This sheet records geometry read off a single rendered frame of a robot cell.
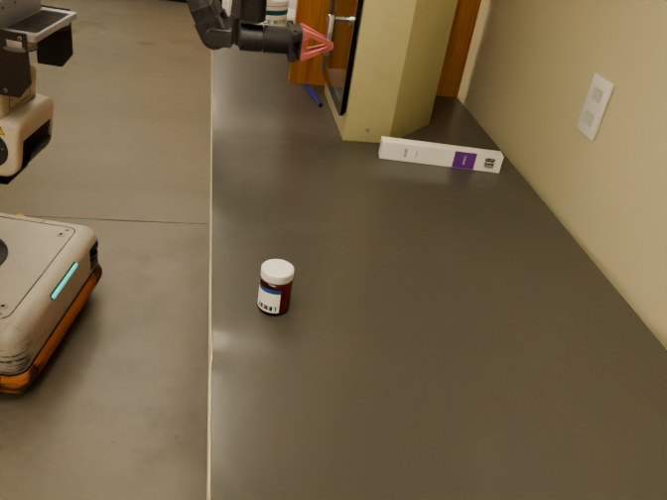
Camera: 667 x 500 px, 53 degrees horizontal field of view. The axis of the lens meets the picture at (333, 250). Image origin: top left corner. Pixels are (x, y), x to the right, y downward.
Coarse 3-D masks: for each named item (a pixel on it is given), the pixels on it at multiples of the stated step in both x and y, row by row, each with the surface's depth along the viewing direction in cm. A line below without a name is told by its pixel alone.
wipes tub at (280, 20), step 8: (272, 0) 198; (280, 0) 199; (288, 0) 202; (272, 8) 199; (280, 8) 200; (272, 16) 200; (280, 16) 202; (264, 24) 201; (272, 24) 202; (280, 24) 203
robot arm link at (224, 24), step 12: (192, 0) 138; (204, 0) 138; (216, 0) 141; (192, 12) 139; (204, 12) 139; (216, 12) 139; (204, 24) 140; (216, 24) 140; (228, 24) 144; (216, 48) 143
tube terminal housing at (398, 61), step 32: (384, 0) 139; (416, 0) 140; (448, 0) 151; (384, 32) 143; (416, 32) 146; (448, 32) 158; (384, 64) 147; (416, 64) 152; (352, 96) 150; (384, 96) 151; (416, 96) 159; (352, 128) 154; (384, 128) 155; (416, 128) 166
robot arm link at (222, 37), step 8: (232, 0) 139; (240, 0) 139; (248, 0) 138; (256, 0) 138; (264, 0) 139; (232, 8) 140; (240, 8) 140; (248, 8) 138; (256, 8) 139; (264, 8) 140; (232, 16) 140; (240, 16) 140; (248, 16) 139; (256, 16) 139; (264, 16) 141; (232, 24) 141; (208, 32) 140; (216, 32) 140; (224, 32) 140; (232, 32) 142; (208, 40) 141; (216, 40) 141; (224, 40) 141; (232, 40) 143
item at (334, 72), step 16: (336, 0) 162; (352, 0) 144; (352, 16) 143; (336, 32) 160; (352, 32) 143; (336, 48) 160; (352, 48) 144; (336, 64) 159; (336, 80) 158; (336, 96) 157
